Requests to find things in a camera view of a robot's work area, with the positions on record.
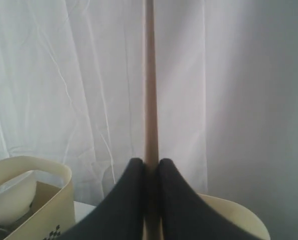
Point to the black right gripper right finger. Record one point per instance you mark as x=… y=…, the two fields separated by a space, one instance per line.
x=185 y=216

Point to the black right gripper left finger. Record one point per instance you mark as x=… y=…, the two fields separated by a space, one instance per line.
x=119 y=216

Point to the wooden chopstick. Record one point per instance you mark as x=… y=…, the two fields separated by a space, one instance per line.
x=151 y=151

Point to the white plastic bowl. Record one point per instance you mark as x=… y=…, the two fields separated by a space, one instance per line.
x=16 y=196

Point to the cream bin with triangle mark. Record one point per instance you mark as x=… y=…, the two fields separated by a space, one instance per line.
x=239 y=215

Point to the cream bin with circle mark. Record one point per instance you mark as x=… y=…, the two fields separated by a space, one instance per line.
x=52 y=211

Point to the white backdrop curtain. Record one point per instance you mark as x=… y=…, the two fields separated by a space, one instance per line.
x=71 y=90

